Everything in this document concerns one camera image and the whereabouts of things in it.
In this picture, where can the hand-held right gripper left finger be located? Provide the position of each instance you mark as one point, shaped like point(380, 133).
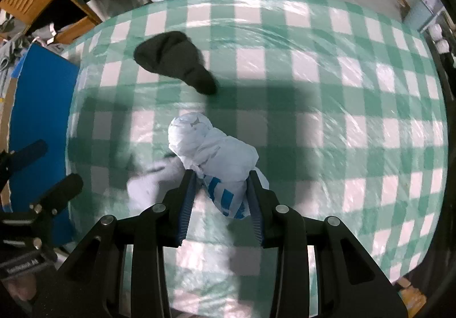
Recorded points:
point(186, 204)

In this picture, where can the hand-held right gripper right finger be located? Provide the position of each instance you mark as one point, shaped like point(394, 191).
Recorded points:
point(255, 207)

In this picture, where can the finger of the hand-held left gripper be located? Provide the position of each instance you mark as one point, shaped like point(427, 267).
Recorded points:
point(62, 191)
point(25, 157)

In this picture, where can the white blue-striped sock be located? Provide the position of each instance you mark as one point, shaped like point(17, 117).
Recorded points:
point(217, 157)

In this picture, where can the blue-rimmed cardboard shoe box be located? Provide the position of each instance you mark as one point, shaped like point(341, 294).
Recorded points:
point(42, 100)

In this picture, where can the person's left hand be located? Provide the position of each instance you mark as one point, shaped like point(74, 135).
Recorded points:
point(19, 291)

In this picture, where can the white cloth with green trim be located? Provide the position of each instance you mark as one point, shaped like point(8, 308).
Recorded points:
point(149, 186)

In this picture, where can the grey printed hoodie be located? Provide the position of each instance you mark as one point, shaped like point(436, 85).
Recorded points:
point(17, 36)

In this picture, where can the green white checked tablecloth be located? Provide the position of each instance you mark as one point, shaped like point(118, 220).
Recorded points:
point(338, 107)

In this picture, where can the black sock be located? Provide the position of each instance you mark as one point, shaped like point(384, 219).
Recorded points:
point(171, 57)

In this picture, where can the tan carton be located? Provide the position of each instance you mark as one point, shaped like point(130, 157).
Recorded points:
point(409, 291)

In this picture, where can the shoe rack with shoes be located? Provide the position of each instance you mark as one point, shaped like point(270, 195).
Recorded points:
point(443, 47)

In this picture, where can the pale waste bin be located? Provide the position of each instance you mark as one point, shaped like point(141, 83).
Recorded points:
point(424, 9)

